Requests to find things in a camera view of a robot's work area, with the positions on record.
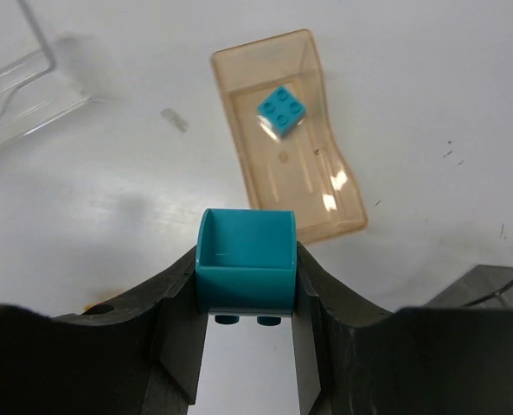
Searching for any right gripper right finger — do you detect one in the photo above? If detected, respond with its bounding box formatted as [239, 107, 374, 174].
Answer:
[292, 247, 513, 414]

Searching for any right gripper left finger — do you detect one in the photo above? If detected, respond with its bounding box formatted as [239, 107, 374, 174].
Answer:
[0, 251, 207, 414]

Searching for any curved teal lego brick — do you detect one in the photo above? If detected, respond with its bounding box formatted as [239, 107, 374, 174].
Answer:
[195, 208, 297, 327]

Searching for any small teal lego brick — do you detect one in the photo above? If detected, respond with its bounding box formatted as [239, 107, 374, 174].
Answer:
[258, 86, 306, 138]

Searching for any grey plastic container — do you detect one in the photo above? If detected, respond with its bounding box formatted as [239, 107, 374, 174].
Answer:
[425, 265, 513, 309]

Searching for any orange plastic container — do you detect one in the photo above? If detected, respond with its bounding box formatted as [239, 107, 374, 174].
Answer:
[211, 29, 368, 244]

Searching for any clear plastic container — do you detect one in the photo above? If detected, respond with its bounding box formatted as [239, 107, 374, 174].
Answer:
[0, 1, 102, 149]

